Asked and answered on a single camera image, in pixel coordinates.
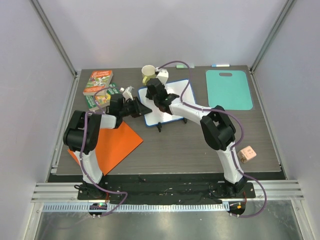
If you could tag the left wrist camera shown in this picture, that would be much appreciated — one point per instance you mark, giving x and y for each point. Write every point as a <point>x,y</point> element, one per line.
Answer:
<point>127,93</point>

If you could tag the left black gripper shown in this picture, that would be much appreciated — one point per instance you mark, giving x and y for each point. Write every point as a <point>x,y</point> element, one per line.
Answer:
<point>142,109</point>

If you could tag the black wire board stand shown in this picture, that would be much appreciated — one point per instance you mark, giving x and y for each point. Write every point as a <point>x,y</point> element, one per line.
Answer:
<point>159,125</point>

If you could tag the blue framed whiteboard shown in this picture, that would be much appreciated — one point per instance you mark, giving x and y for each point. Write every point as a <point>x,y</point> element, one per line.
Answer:
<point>172,88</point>

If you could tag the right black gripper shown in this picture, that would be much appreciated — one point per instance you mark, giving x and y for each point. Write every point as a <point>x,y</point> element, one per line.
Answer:
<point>153,83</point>

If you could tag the pink dice block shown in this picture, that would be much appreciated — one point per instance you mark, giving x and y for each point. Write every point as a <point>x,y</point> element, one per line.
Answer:
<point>246,154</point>

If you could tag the green cover book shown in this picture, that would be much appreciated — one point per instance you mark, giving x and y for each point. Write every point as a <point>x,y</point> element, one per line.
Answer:
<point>102,100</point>

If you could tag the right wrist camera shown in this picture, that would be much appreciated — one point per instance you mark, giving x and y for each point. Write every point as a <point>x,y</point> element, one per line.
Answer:
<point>163,76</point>

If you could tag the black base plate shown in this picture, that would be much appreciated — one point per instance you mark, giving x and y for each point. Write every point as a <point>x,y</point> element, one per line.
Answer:
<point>164,188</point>

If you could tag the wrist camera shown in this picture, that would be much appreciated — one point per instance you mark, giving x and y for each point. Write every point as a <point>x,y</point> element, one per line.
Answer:
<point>163,76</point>
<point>127,93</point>

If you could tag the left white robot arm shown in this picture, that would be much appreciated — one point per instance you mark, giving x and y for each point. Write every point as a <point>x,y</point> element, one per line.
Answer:
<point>82,132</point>

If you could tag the white slotted cable duct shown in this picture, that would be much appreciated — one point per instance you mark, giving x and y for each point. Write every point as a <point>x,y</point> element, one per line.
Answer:
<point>96,207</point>

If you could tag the orange paper sheet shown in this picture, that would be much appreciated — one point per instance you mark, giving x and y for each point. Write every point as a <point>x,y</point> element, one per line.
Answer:
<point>113,146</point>

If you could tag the blue white marker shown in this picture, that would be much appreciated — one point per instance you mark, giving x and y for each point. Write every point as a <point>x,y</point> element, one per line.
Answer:
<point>220,65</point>

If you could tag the teal cutting board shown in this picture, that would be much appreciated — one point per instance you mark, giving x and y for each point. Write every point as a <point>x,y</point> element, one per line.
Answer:
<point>228,89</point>

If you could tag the orange cover book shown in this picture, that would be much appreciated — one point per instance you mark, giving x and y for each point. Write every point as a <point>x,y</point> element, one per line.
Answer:
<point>98,81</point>

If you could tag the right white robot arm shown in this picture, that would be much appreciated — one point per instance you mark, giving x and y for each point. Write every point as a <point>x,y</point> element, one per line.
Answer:
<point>217,128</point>

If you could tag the yellow green mug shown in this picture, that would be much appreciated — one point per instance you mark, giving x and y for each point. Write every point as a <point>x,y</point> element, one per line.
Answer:
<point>148,72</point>

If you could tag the green eraser block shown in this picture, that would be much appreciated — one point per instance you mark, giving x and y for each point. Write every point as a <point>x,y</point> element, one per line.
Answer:
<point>183,66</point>

